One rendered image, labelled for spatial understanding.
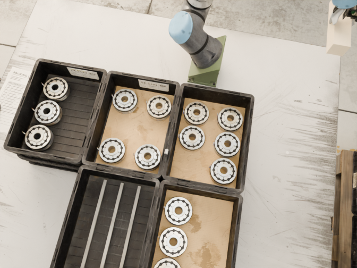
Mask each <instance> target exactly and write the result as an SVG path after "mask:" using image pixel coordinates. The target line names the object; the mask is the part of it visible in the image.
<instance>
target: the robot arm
mask: <svg viewBox="0 0 357 268"><path fill-rule="evenodd" d="M331 1H332V4H333V5H334V6H335V7H334V9H333V11H332V13H331V16H330V19H329V24H331V23H333V25H335V24H336V23H337V21H338V19H339V17H340V16H341V15H342V14H343V19H344V18H345V17H350V19H352V26H353V25H355V29H357V0H331ZM212 3H213V0H184V2H183V5H182V8H181V10H180V12H178V13H176V14H175V15H174V18H172V19H171V21H170V23H169V27H168V32H169V35H170V36H171V37H172V38H173V40H174V41H175V42H176V43H177V44H179V45H180V46H181V47H182V48H183V49H184V50H185V51H186V52H187V53H189V54H190V56H191V59H192V61H193V63H194V64H195V65H196V66H197V67H198V68H200V69H206V68H208V67H210V66H212V65H213V64H214V63H216V61H217V60H218V59H219V57H220V56H221V54H222V50H223V46H222V44H221V42H220V41H219V40H218V39H217V38H214V37H212V36H210V35H208V34H207V33H206V32H205V31H204V30H203V26H204V24H205V21H206V18H207V15H208V12H209V9H210V7H211V5H212ZM345 9H346V10H345ZM343 19H342V20H343Z"/></svg>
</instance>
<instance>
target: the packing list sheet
mask: <svg viewBox="0 0 357 268"><path fill-rule="evenodd" d="M30 75H31V72H30V71H26V70H23V69H19V68H15V67H12V68H11V71H10V72H8V75H7V78H6V80H5V82H4V84H3V86H2V88H1V90H0V105H1V109H0V132H6V133H8V131H9V129H10V126H11V124H12V121H13V119H14V116H15V113H16V111H17V109H18V105H19V103H20V100H21V98H22V95H23V93H24V90H25V88H26V85H27V83H28V80H29V77H30Z"/></svg>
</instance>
